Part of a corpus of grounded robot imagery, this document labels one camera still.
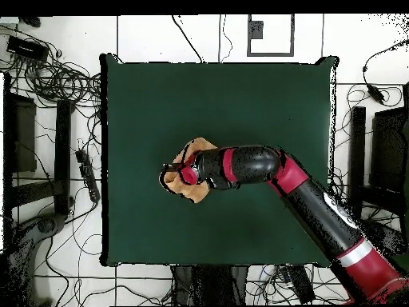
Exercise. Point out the orange terry towel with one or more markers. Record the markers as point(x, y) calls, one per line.
point(191, 192)

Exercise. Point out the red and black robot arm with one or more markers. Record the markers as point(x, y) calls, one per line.
point(319, 211)

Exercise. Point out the dark green table cloth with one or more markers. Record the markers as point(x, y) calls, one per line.
point(143, 112)

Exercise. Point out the black power strip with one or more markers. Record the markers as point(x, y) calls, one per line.
point(88, 176)
point(300, 284)

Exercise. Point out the black rectangular box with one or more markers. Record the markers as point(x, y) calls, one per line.
point(27, 48)

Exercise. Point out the black inline power adapter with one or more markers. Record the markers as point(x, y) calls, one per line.
point(375, 93)

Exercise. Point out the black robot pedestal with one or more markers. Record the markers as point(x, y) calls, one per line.
point(211, 284)

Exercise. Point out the black frame stand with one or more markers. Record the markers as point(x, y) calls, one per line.
point(357, 160)
point(62, 144)

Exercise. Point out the dark grey pedestal leg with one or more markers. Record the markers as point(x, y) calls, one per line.
point(48, 225)
point(389, 236)

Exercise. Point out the grey square floor frame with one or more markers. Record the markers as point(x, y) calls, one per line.
point(271, 54)

